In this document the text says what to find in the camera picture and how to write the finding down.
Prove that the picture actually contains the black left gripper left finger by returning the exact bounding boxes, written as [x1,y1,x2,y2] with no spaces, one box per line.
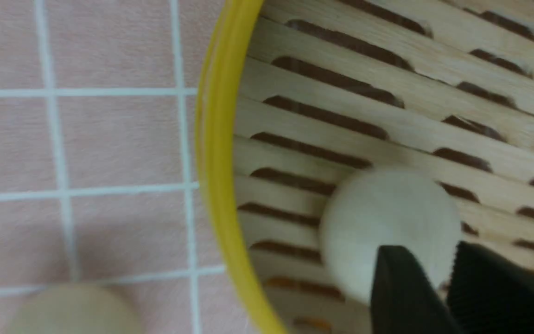
[371,245,462,334]

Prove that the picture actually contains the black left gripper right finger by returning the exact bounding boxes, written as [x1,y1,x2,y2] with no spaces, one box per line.
[447,242,534,334]

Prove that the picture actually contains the white bun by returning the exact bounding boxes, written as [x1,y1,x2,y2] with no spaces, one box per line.
[5,283,144,334]
[318,167,463,304]

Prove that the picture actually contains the bamboo steamer tray yellow rim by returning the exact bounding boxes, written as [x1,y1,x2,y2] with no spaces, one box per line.
[197,0,534,334]

